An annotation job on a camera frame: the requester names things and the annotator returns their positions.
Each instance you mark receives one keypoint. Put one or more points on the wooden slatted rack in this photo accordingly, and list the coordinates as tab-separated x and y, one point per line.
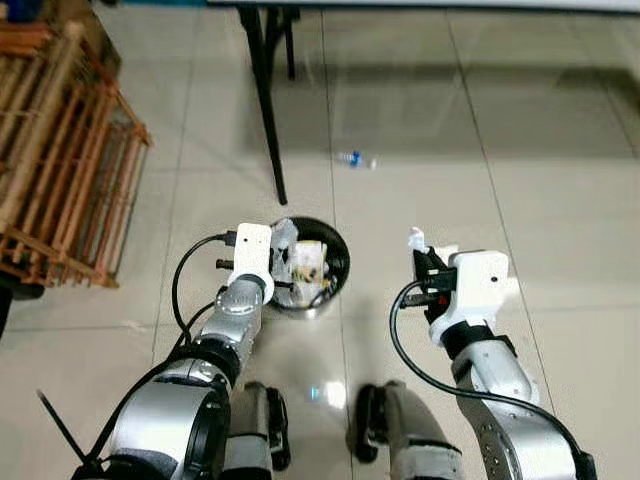
70	150

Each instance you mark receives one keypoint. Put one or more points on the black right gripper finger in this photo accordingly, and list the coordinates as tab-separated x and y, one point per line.
440	262
421	260

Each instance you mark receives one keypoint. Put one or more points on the grey black robot left leg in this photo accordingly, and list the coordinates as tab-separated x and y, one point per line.
255	430

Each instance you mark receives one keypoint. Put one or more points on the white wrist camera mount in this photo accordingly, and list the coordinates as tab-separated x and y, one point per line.
250	255
475	290

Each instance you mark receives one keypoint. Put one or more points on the white yellow-print paper pack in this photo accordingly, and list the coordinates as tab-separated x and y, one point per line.
310	265

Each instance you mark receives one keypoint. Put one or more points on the clear plastic packaging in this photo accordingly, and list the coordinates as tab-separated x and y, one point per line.
283	240

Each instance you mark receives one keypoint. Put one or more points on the grey black robot leg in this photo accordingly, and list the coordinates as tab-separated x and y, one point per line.
410	430
255	430

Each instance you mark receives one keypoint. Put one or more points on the round black rubbish bin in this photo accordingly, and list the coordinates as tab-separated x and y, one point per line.
340	255

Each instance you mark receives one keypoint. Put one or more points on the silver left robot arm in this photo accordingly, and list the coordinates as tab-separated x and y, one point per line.
230	320

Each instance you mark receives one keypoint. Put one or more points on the grey black robot right leg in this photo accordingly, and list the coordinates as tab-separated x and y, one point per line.
410	430

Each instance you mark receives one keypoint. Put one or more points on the clear plastic water bottle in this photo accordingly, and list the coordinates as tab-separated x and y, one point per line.
355	160

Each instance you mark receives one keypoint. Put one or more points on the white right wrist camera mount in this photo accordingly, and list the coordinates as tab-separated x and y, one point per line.
475	290

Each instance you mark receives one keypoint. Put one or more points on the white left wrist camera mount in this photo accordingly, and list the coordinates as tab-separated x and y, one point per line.
250	255

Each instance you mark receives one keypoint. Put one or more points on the white tissue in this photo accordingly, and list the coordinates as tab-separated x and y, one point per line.
416	240

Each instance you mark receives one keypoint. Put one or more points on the blue box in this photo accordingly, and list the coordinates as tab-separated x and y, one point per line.
12	8

